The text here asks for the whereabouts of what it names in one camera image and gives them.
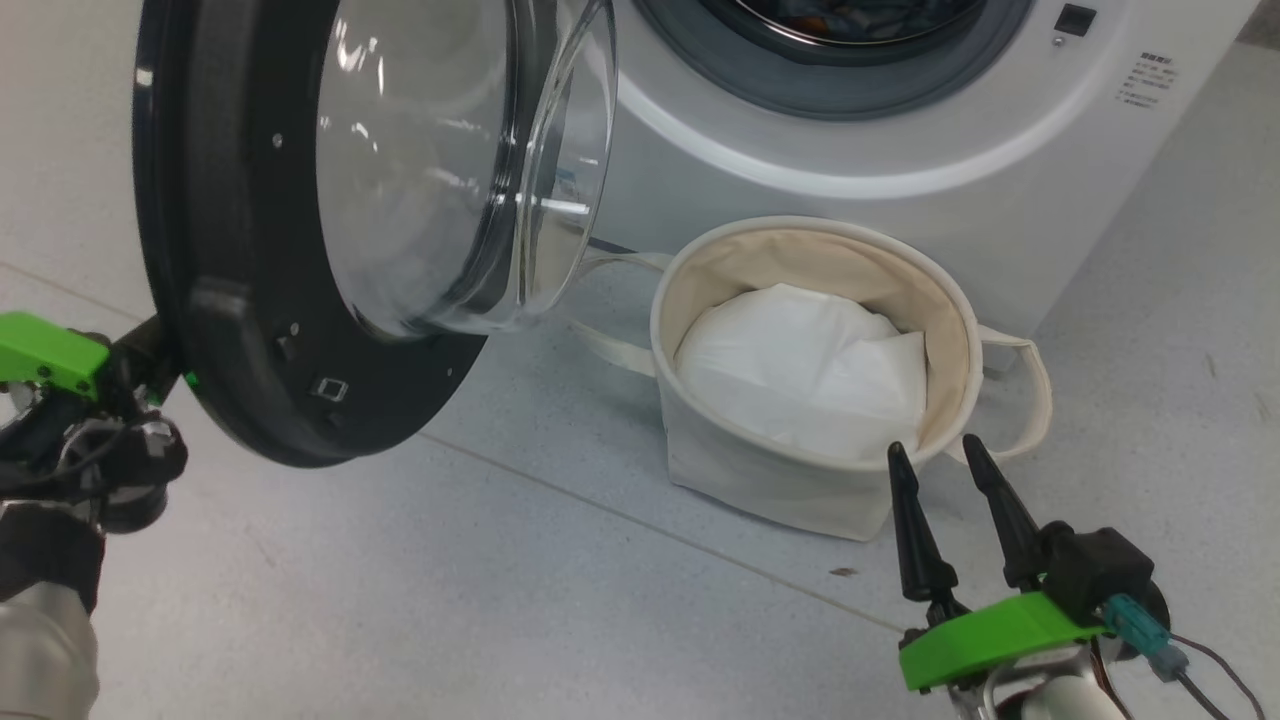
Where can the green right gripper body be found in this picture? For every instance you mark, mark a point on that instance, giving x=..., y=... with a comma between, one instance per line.
x=990, y=630

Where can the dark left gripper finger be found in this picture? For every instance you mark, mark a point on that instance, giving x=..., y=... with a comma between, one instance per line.
x=145, y=360

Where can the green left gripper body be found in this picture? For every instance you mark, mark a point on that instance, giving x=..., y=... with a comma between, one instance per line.
x=45, y=355

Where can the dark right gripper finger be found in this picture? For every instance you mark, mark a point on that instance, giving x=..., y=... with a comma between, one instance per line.
x=920, y=560
x=1018, y=545

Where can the black glass washing machine door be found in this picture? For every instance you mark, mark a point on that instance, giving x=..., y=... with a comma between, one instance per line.
x=230, y=250

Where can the blue cartoon print garment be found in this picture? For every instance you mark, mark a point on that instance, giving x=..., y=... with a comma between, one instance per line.
x=870, y=15

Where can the cream fabric laundry basket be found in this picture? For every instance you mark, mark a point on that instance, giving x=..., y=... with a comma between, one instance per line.
x=760, y=480

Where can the white cloth basket liner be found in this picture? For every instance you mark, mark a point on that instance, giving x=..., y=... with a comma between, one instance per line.
x=800, y=370

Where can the white front-load washing machine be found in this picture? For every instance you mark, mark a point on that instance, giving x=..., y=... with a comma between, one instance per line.
x=1000, y=230

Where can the grey rubber door gasket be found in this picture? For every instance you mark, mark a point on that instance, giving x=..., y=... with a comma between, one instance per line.
x=850, y=90

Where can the black door latch socket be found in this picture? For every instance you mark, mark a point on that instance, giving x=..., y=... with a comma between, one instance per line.
x=1076, y=20

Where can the black text washer label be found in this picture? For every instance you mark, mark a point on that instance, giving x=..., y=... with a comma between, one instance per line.
x=1148, y=80

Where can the steel washer drum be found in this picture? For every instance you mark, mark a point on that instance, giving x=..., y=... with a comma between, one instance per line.
x=755, y=20

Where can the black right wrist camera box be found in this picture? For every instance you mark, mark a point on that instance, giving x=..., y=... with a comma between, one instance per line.
x=1095, y=570

